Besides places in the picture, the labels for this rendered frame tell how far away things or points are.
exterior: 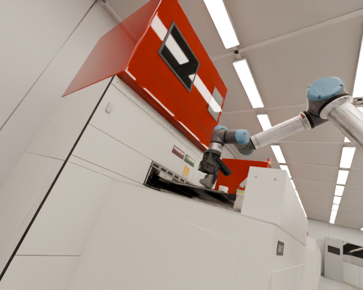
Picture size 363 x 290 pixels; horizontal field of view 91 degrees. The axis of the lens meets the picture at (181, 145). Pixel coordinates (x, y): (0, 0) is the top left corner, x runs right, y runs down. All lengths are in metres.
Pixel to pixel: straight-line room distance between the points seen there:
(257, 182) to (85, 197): 0.61
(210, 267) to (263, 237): 0.14
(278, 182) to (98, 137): 0.64
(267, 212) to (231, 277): 0.17
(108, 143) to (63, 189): 0.23
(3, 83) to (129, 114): 1.55
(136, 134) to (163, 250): 0.52
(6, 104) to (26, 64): 0.42
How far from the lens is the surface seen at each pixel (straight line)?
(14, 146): 2.21
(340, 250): 13.22
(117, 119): 0.82
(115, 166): 0.82
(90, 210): 0.81
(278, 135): 1.02
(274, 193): 0.52
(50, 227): 0.78
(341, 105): 0.90
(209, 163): 0.89
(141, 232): 0.62
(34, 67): 2.33
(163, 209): 0.58
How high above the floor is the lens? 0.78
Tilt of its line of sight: 19 degrees up
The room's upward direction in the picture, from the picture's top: 19 degrees clockwise
